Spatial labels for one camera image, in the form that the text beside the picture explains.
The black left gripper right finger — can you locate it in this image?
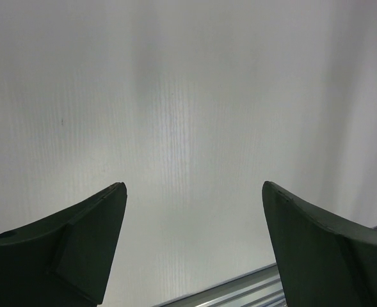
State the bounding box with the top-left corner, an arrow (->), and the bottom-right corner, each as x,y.
262,181 -> 377,306

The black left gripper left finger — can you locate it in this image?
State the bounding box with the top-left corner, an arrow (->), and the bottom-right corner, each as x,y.
0,182 -> 127,306

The aluminium front rail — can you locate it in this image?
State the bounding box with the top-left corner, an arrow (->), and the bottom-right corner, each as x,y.
149,219 -> 377,307

